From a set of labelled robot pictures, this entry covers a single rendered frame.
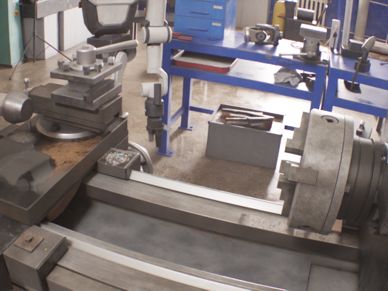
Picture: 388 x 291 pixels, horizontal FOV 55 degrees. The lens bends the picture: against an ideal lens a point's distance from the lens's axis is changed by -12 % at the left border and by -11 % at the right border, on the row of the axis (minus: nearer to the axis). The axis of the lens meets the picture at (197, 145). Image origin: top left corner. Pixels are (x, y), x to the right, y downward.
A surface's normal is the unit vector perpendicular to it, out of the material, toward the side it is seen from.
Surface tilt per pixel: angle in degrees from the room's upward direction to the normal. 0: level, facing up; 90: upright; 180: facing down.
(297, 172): 66
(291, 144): 36
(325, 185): 71
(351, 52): 90
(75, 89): 90
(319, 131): 26
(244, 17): 90
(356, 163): 41
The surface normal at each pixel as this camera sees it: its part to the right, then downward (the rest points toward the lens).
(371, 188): -0.25, 0.05
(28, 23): -0.31, 0.43
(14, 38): 0.95, 0.20
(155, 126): 0.40, 0.23
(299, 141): -0.13, -0.45
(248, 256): 0.31, -0.79
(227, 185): 0.07, -0.88
